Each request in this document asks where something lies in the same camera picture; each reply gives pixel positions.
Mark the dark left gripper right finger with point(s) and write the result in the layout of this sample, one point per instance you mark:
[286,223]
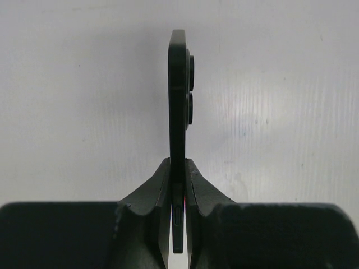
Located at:
[222,233]

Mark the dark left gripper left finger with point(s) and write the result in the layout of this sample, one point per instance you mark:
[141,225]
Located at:
[130,233]

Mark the black smartphone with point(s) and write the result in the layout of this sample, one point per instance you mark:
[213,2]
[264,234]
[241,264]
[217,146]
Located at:
[181,73]

